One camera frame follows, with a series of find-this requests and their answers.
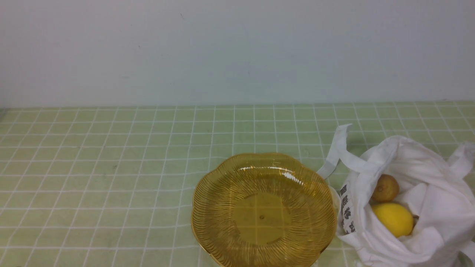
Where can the amber ribbed plastic plate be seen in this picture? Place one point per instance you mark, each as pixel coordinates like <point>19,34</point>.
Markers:
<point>263,210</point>

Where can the brown kiwi fruit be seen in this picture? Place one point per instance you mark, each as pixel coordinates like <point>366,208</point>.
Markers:
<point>386,190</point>

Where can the yellow lemon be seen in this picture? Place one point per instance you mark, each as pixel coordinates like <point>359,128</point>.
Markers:
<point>396,218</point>

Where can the green grid tablecloth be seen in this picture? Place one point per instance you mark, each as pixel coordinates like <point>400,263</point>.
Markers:
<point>112,187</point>

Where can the white cloth tote bag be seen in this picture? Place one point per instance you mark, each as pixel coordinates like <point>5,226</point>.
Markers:
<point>434,191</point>

